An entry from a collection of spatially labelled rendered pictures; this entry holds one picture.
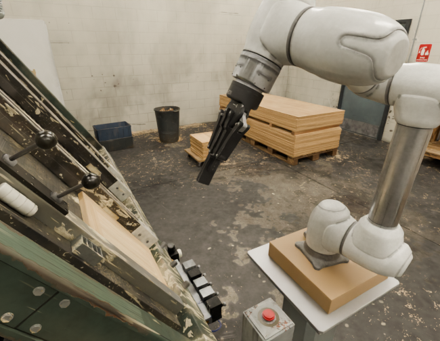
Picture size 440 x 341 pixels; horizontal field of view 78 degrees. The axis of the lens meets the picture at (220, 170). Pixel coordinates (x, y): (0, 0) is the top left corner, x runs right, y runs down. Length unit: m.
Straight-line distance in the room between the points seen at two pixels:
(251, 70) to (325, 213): 0.80
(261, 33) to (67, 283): 0.54
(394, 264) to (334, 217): 0.25
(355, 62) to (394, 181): 0.67
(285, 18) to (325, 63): 0.12
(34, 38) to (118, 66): 1.92
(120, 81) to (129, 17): 1.20
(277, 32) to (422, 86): 0.55
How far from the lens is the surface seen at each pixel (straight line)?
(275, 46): 0.56
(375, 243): 1.16
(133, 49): 6.20
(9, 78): 1.49
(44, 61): 4.67
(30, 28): 4.67
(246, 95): 0.57
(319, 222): 1.24
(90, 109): 6.17
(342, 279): 1.32
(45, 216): 0.72
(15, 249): 0.47
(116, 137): 5.26
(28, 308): 0.53
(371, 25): 0.49
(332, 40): 0.49
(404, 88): 1.00
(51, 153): 1.04
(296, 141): 4.33
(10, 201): 0.66
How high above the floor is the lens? 1.71
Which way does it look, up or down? 24 degrees down
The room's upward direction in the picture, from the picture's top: straight up
